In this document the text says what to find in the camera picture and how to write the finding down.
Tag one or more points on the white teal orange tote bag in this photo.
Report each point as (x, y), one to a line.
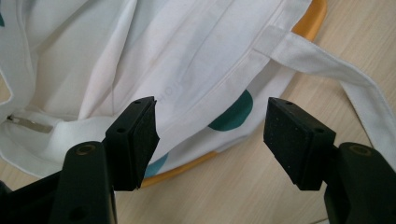
(186, 62)

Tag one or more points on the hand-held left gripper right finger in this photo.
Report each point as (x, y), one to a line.
(295, 143)

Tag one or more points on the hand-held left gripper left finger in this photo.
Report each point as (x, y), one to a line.
(134, 146)

